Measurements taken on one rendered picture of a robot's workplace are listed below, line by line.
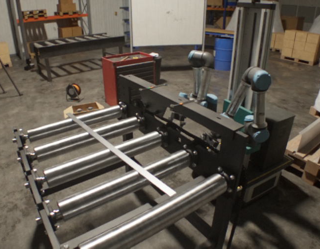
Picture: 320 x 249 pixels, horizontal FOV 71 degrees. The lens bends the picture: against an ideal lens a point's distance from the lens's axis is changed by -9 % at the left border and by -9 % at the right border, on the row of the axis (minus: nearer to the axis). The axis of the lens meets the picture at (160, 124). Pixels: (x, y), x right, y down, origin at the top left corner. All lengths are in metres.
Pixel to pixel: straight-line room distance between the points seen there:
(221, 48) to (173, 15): 1.66
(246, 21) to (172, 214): 1.60
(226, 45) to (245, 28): 4.79
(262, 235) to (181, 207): 1.28
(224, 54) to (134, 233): 6.27
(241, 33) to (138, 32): 4.25
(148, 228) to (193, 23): 5.74
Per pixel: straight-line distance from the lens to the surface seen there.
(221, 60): 7.00
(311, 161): 2.93
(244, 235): 2.29
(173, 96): 1.62
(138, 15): 6.10
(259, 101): 1.73
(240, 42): 2.15
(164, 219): 1.13
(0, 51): 9.21
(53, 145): 1.72
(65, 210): 1.23
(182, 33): 6.35
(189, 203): 1.19
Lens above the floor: 1.75
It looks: 27 degrees down
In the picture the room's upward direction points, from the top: straight up
